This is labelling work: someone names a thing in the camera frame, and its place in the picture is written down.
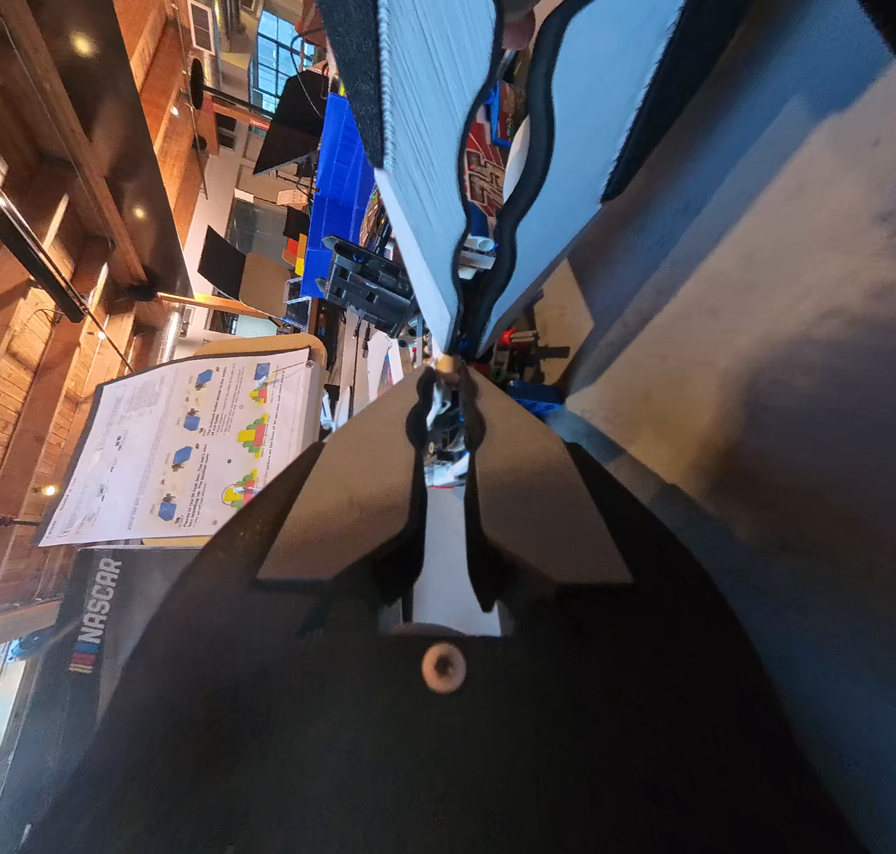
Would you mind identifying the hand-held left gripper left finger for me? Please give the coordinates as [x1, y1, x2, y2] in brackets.
[258, 366, 429, 582]

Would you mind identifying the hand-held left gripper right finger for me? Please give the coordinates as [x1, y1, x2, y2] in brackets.
[458, 368, 634, 611]

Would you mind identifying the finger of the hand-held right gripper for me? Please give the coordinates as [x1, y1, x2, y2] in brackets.
[373, 0, 506, 360]
[475, 0, 694, 357]

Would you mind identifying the toy brick race car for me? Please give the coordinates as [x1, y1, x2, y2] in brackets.
[314, 77, 569, 491]

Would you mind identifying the grey desk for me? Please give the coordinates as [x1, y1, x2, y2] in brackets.
[413, 0, 896, 854]

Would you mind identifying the blue storage bin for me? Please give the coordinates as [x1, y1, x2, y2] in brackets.
[300, 91, 378, 304]

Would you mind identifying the printed instruction sheet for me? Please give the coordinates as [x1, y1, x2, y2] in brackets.
[38, 349, 314, 549]

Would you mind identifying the toy car set box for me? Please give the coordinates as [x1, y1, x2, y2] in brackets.
[0, 546, 205, 806]

